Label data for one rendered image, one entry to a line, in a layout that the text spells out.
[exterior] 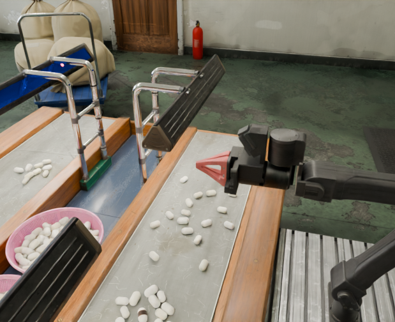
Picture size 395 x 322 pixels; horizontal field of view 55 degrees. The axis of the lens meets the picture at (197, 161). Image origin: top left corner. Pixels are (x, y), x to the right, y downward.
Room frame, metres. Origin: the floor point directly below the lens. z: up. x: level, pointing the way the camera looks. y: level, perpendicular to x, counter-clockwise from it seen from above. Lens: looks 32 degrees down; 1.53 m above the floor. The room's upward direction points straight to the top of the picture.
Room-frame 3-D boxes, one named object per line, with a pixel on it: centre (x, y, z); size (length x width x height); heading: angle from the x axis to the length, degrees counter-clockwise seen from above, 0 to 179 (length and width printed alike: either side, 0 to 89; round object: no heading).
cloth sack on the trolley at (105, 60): (3.58, 1.17, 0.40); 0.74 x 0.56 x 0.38; 166
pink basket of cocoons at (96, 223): (0.79, 0.40, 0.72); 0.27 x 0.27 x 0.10
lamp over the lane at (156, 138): (1.12, 0.02, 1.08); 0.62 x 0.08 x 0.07; 164
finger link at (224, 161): (0.70, -0.05, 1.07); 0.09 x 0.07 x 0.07; 75
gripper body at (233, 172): (0.67, -0.11, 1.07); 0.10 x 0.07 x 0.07; 165
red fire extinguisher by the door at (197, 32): (5.02, -0.01, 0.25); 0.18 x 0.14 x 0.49; 165
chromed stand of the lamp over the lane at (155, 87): (1.14, 0.09, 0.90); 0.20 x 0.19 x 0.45; 164
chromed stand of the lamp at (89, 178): (1.26, 0.48, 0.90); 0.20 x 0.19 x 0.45; 164
